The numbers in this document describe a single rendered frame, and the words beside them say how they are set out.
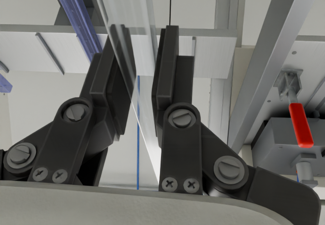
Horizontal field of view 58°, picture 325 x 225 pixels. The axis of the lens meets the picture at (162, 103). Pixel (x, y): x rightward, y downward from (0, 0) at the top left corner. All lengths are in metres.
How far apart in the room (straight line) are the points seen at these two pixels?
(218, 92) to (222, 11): 0.16
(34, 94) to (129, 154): 0.83
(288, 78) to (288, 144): 0.11
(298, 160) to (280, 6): 0.26
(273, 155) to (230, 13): 0.28
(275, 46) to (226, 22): 0.26
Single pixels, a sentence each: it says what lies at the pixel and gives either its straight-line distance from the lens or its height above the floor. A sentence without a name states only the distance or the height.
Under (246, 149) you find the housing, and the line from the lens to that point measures 0.61.
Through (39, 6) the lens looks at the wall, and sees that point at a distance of 2.28.
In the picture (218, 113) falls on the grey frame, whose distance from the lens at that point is 0.63.
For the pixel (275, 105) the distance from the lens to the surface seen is 0.49.
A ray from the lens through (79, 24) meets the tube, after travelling 0.27.
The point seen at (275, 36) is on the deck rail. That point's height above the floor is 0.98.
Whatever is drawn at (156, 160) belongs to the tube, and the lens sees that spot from 0.22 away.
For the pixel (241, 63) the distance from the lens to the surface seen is 0.74.
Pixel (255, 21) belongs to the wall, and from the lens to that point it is 2.10.
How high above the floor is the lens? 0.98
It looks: 13 degrees up
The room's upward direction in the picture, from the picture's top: 179 degrees counter-clockwise
